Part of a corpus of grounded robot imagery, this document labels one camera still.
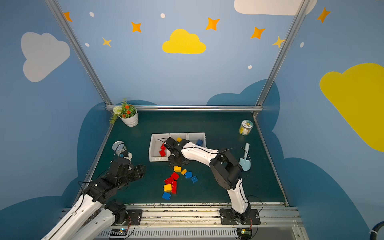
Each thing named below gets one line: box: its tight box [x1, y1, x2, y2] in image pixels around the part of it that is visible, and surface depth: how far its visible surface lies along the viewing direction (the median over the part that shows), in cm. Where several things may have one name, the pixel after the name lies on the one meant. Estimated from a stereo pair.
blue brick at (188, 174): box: [185, 171, 193, 179], surface depth 90 cm
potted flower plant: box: [109, 97, 139, 128], surface depth 106 cm
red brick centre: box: [164, 172, 179, 185], surface depth 88 cm
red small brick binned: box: [159, 147, 167, 157], surface depth 99 cm
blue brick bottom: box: [162, 192, 172, 200], surface depth 82 cm
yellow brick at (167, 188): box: [163, 184, 172, 192], surface depth 84 cm
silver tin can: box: [112, 141, 128, 156], surface depth 97 cm
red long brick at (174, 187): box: [172, 181, 177, 194], surface depth 84 cm
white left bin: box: [148, 133, 173, 162], surface depth 100 cm
